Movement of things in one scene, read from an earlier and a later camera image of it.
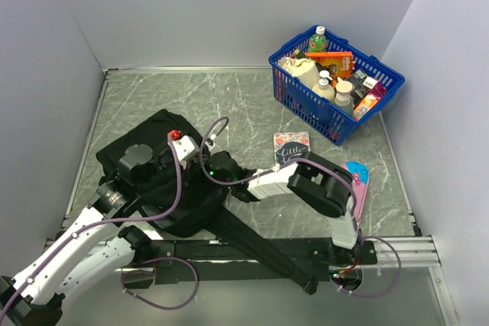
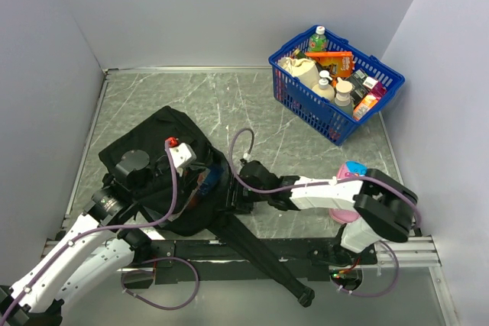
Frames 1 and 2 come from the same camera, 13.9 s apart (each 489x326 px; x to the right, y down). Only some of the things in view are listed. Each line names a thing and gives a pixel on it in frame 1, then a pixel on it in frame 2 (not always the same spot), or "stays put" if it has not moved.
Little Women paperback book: (290, 146) -> (193, 198)
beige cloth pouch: (305, 69) stays put
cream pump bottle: (323, 88) stays put
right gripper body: (213, 174) -> (244, 200)
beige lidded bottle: (343, 101) stays put
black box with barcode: (358, 91) stays put
